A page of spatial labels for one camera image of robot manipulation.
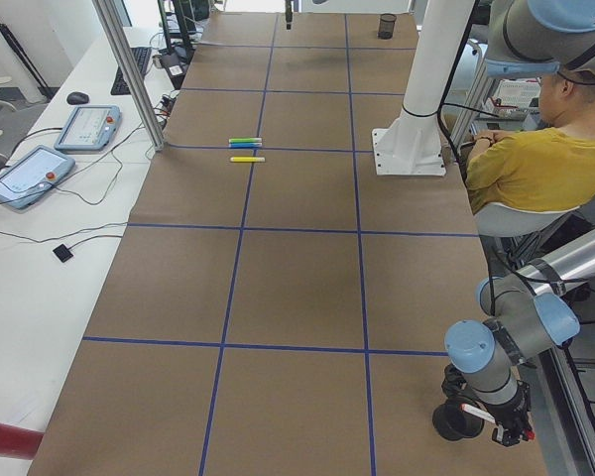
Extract black keyboard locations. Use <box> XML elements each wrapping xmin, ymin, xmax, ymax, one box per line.
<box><xmin>110</xmin><ymin>46</ymin><xmax>153</xmax><ymax>96</ymax></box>

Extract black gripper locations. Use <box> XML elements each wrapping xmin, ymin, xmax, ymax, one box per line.
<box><xmin>490</xmin><ymin>381</ymin><xmax>535</xmax><ymax>446</ymax></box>

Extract person in yellow shirt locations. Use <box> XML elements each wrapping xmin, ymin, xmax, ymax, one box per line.
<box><xmin>465</xmin><ymin>68</ymin><xmax>595</xmax><ymax>214</ymax></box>

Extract blue highlighter pen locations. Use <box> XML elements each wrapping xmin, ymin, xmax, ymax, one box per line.
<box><xmin>229</xmin><ymin>142</ymin><xmax>262</xmax><ymax>149</ymax></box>

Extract red bottle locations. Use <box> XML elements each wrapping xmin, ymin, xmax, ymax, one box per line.
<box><xmin>0</xmin><ymin>422</ymin><xmax>44</xmax><ymax>460</ymax></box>

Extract blue teach pendant near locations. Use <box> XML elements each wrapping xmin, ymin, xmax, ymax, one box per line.
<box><xmin>0</xmin><ymin>146</ymin><xmax>75</xmax><ymax>210</ymax></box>

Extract green highlighter pen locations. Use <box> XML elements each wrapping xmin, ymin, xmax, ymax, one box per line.
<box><xmin>228</xmin><ymin>137</ymin><xmax>262</xmax><ymax>147</ymax></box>

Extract blue tape line lengthwise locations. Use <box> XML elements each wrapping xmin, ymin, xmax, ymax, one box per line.
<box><xmin>197</xmin><ymin>18</ymin><xmax>279</xmax><ymax>476</ymax></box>

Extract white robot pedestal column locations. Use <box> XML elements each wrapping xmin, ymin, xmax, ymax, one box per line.
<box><xmin>373</xmin><ymin>0</ymin><xmax>475</xmax><ymax>177</ymax></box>

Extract yellow highlighter pen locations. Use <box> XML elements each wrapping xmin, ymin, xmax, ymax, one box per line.
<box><xmin>229</xmin><ymin>156</ymin><xmax>266</xmax><ymax>164</ymax></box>

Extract black computer mouse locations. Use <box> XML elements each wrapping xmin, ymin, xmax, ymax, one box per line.
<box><xmin>66</xmin><ymin>91</ymin><xmax>90</xmax><ymax>105</ymax></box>

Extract blue teach pendant far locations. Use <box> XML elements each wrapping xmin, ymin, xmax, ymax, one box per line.
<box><xmin>54</xmin><ymin>105</ymin><xmax>122</xmax><ymax>153</ymax></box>

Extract grey aluminium frame post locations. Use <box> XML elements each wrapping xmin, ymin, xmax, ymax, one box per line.
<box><xmin>92</xmin><ymin>0</ymin><xmax>165</xmax><ymax>152</ymax></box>

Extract small black sensor pad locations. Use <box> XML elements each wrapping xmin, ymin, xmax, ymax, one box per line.
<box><xmin>53</xmin><ymin>244</ymin><xmax>73</xmax><ymax>263</ymax></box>

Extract blue teach pendant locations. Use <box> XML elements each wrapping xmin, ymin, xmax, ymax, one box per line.
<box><xmin>0</xmin><ymin>146</ymin><xmax>75</xmax><ymax>210</ymax></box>
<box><xmin>54</xmin><ymin>105</ymin><xmax>122</xmax><ymax>153</ymax></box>

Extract blue tape line crosswise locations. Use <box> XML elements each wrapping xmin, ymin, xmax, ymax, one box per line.
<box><xmin>167</xmin><ymin>144</ymin><xmax>373</xmax><ymax>154</ymax></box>

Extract black mesh cup near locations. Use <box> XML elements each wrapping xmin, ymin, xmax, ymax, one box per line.
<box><xmin>378</xmin><ymin>13</ymin><xmax>397</xmax><ymax>40</ymax></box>

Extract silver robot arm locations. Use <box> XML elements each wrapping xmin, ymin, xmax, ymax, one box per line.
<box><xmin>445</xmin><ymin>1</ymin><xmax>595</xmax><ymax>446</ymax></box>

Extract red white marker pen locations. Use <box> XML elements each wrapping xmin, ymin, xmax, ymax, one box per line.
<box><xmin>460</xmin><ymin>404</ymin><xmax>496</xmax><ymax>423</ymax></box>

